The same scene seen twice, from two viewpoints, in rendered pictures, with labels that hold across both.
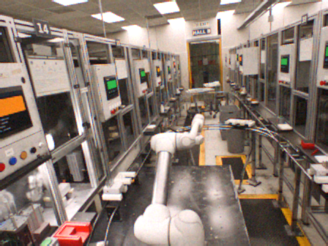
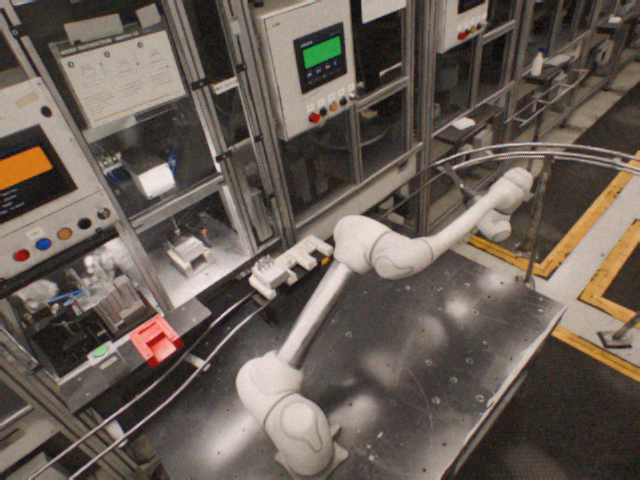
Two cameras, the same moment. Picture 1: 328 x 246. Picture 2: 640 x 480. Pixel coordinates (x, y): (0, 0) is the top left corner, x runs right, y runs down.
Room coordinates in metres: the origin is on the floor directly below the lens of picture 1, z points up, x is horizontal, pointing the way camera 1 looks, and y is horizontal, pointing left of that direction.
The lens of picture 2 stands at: (0.64, -0.59, 2.11)
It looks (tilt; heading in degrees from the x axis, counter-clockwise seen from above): 40 degrees down; 40
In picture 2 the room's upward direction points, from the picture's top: 9 degrees counter-clockwise
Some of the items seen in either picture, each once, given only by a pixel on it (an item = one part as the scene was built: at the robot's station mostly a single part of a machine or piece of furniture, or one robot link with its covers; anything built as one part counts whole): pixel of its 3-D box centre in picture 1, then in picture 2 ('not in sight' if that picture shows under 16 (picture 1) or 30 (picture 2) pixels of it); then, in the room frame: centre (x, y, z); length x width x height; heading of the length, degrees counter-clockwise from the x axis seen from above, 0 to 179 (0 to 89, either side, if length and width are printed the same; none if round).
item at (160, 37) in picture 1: (144, 69); not in sight; (9.76, 0.52, 1.65); 3.78 x 0.08 x 3.30; 78
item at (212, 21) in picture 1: (200, 28); not in sight; (9.24, -1.94, 2.96); 1.23 x 0.08 x 0.68; 78
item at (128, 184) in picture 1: (121, 187); (293, 269); (1.56, 0.39, 0.84); 0.36 x 0.14 x 0.10; 168
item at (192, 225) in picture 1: (187, 230); (301, 431); (1.00, -0.07, 0.85); 0.18 x 0.16 x 0.22; 76
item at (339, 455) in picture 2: not in sight; (314, 448); (1.02, -0.09, 0.71); 0.22 x 0.18 x 0.06; 168
